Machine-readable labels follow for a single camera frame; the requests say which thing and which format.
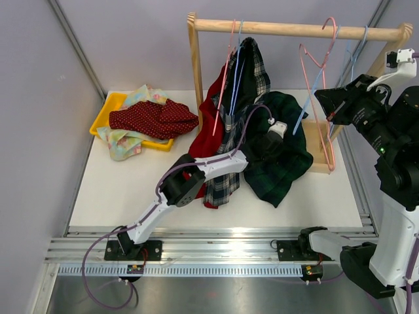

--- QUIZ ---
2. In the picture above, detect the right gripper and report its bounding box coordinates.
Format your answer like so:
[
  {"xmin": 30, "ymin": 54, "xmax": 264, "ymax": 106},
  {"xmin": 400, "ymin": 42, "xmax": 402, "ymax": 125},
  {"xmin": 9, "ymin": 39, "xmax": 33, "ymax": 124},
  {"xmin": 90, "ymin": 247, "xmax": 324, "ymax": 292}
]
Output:
[{"xmin": 317, "ymin": 75, "xmax": 403, "ymax": 158}]

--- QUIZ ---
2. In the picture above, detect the dark green plaid skirt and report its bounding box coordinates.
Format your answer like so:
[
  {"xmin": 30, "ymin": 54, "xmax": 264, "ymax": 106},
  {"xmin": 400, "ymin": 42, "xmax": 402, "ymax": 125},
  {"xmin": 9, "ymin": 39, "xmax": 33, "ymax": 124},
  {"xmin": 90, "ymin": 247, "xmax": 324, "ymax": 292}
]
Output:
[{"xmin": 244, "ymin": 92, "xmax": 314, "ymax": 207}]

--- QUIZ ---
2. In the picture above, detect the pink hanger with green skirt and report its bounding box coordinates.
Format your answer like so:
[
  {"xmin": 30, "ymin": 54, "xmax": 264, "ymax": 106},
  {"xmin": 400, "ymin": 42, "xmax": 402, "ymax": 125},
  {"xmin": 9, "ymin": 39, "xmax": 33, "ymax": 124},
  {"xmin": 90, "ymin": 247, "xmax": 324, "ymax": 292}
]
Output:
[{"xmin": 298, "ymin": 16, "xmax": 338, "ymax": 172}]

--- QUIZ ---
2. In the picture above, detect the navy white plaid skirt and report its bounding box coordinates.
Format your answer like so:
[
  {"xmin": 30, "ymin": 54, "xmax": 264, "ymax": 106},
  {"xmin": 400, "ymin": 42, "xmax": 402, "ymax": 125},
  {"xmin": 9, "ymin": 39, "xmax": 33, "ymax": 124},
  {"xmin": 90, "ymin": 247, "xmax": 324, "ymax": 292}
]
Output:
[{"xmin": 216, "ymin": 37, "xmax": 270, "ymax": 201}]

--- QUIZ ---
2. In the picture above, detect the blue hanger with dotted skirt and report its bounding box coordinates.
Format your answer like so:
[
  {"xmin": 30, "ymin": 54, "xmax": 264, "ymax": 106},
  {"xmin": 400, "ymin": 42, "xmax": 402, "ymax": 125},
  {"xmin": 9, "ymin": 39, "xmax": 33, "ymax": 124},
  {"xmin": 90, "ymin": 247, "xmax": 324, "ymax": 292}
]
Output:
[{"xmin": 292, "ymin": 17, "xmax": 340, "ymax": 135}]

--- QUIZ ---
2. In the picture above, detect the blue hanger with plaid skirt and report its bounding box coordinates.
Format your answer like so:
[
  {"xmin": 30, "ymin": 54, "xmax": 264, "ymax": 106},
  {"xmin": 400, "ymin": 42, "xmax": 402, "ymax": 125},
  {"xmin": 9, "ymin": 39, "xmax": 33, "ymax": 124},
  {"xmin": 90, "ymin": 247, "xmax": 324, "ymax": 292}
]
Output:
[{"xmin": 229, "ymin": 20, "xmax": 244, "ymax": 116}]

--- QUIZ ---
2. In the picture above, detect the red polka dot skirt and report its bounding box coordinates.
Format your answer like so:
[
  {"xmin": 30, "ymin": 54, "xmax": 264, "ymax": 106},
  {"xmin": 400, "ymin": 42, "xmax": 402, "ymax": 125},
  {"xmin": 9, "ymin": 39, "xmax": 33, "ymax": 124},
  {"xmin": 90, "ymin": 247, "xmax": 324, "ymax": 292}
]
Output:
[{"xmin": 109, "ymin": 99, "xmax": 199, "ymax": 140}]

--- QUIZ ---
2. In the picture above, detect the pastel floral skirt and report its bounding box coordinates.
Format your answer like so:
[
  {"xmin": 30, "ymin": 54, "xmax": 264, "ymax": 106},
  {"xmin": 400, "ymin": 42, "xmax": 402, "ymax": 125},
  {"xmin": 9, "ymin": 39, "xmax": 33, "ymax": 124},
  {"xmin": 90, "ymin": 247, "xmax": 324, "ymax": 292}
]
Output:
[{"xmin": 98, "ymin": 84, "xmax": 168, "ymax": 162}]

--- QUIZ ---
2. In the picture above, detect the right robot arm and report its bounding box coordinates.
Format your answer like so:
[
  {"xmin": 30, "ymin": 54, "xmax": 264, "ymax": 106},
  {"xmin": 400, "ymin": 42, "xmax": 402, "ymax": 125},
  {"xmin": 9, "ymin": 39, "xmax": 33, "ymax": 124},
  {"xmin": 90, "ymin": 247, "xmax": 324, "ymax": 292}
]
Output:
[{"xmin": 277, "ymin": 75, "xmax": 418, "ymax": 299}]

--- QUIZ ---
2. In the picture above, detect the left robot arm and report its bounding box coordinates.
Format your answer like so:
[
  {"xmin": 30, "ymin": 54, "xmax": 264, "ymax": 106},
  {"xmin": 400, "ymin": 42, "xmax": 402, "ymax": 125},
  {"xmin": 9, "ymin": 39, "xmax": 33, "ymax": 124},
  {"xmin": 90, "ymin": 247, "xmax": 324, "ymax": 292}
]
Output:
[{"xmin": 117, "ymin": 124, "xmax": 286, "ymax": 260}]

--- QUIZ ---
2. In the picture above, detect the pink hanger left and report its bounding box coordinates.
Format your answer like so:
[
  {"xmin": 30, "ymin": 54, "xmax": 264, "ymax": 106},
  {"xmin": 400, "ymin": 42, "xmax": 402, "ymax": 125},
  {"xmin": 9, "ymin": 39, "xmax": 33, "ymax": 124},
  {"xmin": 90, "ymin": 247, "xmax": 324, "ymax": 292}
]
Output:
[{"xmin": 211, "ymin": 19, "xmax": 237, "ymax": 137}]

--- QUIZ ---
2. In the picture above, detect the wooden clothes rack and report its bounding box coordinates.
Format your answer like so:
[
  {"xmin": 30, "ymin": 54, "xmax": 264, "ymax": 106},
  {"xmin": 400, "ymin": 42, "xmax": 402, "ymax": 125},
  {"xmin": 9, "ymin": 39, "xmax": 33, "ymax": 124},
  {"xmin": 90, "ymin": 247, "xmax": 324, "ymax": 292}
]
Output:
[{"xmin": 187, "ymin": 12, "xmax": 414, "ymax": 175}]

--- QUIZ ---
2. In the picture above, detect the yellow plastic tray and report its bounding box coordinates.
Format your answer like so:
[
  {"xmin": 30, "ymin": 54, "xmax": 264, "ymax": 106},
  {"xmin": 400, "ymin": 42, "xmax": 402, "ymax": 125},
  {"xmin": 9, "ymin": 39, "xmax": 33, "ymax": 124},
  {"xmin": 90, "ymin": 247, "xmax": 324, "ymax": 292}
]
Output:
[{"xmin": 90, "ymin": 92, "xmax": 174, "ymax": 152}]

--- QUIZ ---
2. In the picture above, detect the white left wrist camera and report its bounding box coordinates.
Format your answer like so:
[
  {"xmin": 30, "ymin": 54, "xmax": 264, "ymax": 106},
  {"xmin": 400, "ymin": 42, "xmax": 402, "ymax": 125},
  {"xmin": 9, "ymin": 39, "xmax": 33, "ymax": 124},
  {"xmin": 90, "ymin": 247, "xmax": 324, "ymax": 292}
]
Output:
[{"xmin": 268, "ymin": 118, "xmax": 287, "ymax": 139}]

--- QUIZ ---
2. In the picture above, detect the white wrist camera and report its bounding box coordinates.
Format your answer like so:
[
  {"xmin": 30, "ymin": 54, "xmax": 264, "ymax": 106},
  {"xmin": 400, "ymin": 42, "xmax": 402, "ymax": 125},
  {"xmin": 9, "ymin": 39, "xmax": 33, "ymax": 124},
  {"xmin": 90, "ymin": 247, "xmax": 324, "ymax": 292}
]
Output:
[
  {"xmin": 268, "ymin": 118, "xmax": 287, "ymax": 139},
  {"xmin": 367, "ymin": 48, "xmax": 418, "ymax": 92}
]

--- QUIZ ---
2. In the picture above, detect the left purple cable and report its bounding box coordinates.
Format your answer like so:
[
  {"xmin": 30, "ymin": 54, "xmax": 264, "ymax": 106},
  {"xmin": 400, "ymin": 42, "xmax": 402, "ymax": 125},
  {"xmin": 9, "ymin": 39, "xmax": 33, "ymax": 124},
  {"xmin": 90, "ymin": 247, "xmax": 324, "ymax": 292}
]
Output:
[{"xmin": 81, "ymin": 104, "xmax": 274, "ymax": 310}]

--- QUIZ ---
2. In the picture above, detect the purple cable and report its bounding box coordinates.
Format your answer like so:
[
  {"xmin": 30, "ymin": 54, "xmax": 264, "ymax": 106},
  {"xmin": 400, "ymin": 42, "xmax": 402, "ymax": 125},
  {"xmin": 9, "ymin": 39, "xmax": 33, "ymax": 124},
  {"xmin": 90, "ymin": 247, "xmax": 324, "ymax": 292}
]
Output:
[
  {"xmin": 363, "ymin": 54, "xmax": 419, "ymax": 314},
  {"xmin": 81, "ymin": 104, "xmax": 274, "ymax": 310}
]

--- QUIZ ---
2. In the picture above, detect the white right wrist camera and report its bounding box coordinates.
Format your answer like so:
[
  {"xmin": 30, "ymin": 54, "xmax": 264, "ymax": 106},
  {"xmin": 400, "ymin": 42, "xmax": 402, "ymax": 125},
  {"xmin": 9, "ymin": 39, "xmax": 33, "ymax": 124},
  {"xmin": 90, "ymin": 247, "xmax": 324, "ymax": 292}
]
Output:
[{"xmin": 367, "ymin": 48, "xmax": 418, "ymax": 92}]

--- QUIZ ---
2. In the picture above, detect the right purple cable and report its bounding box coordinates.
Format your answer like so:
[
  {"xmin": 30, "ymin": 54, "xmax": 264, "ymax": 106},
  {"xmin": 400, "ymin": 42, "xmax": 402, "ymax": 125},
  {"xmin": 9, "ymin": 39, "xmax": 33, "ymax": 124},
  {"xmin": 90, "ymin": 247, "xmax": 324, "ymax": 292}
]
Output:
[{"xmin": 363, "ymin": 54, "xmax": 419, "ymax": 314}]

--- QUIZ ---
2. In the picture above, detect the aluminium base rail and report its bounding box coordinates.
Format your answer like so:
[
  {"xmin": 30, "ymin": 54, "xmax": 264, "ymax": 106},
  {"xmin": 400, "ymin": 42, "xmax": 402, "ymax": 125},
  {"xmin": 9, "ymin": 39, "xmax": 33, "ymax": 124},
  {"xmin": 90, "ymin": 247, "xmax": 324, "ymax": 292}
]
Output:
[{"xmin": 44, "ymin": 225, "xmax": 380, "ymax": 279}]

